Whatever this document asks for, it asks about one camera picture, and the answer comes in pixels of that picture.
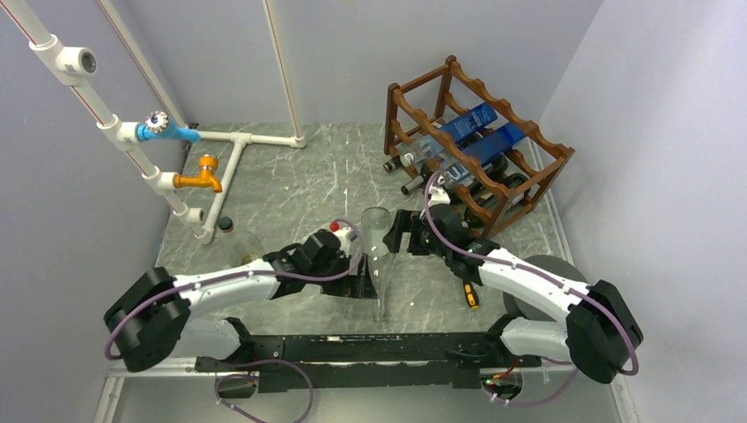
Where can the blue tap valve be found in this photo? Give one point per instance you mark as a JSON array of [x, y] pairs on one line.
[[160, 126]]

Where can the dark green wine bottle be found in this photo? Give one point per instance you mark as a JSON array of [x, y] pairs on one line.
[[489, 201]]

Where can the wooden wine rack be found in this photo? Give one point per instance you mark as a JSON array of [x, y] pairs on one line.
[[420, 106]]

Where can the clear lying bottle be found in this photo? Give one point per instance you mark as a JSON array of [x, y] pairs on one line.
[[238, 246]]

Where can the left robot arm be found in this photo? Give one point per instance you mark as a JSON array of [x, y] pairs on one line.
[[163, 316]]

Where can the labelled dark wine bottle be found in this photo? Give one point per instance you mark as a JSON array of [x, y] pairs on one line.
[[419, 180]]

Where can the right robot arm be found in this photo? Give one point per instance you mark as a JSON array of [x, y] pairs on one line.
[[589, 325]]

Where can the clear tall bottle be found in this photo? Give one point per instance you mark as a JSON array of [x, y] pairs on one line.
[[375, 225]]

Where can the yellow black screwdriver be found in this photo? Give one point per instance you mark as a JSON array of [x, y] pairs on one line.
[[470, 295]]

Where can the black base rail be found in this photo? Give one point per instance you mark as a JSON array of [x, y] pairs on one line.
[[459, 360]]

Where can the white pvc pipe frame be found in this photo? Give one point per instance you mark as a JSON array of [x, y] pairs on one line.
[[196, 208]]

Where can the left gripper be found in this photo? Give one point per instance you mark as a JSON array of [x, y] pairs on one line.
[[358, 285]]

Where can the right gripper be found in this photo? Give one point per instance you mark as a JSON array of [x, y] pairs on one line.
[[406, 221]]

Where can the blue square bottle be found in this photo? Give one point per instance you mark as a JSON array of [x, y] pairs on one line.
[[427, 147]]

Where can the orange brass tap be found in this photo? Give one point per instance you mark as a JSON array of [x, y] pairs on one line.
[[205, 178]]

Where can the clear stoppered glass bottle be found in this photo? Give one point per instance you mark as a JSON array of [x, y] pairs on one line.
[[485, 150]]

